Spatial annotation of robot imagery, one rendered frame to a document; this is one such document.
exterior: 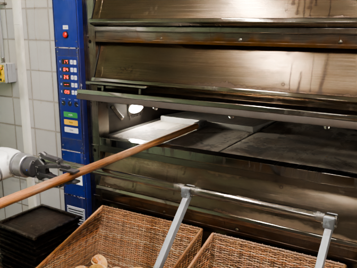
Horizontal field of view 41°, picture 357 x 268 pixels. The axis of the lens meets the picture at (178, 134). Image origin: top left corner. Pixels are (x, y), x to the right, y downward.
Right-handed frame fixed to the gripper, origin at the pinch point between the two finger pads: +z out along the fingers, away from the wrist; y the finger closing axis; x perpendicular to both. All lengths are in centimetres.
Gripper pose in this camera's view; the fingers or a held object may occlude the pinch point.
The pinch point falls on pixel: (70, 175)
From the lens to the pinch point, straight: 170.5
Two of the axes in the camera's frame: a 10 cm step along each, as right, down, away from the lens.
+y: 0.0, 9.7, 2.4
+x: -5.1, 2.0, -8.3
